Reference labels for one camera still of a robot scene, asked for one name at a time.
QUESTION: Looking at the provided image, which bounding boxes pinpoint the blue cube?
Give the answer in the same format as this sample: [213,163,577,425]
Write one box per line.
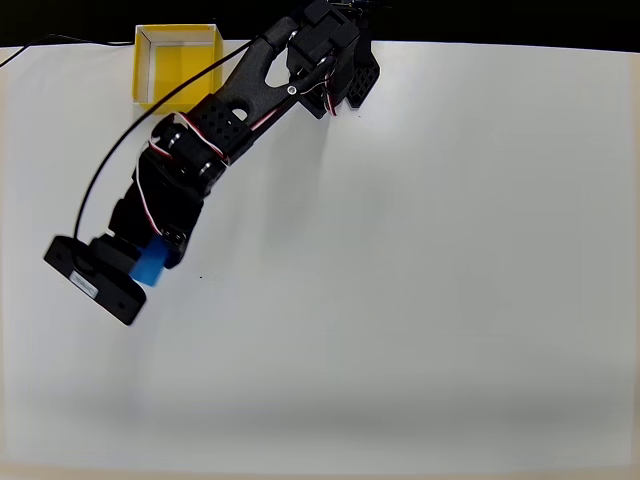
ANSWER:
[129,236,170,290]

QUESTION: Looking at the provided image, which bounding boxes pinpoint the yellow cardboard box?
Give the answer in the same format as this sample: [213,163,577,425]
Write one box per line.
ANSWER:
[132,22,225,117]

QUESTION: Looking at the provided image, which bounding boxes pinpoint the black bar webcam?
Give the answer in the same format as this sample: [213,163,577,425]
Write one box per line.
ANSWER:
[43,235,148,328]

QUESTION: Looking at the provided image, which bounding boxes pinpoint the black webcam cable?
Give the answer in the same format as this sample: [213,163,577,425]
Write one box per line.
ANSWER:
[73,40,253,242]

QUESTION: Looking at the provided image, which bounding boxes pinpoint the thin black table cable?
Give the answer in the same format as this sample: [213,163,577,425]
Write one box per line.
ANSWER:
[0,33,137,69]

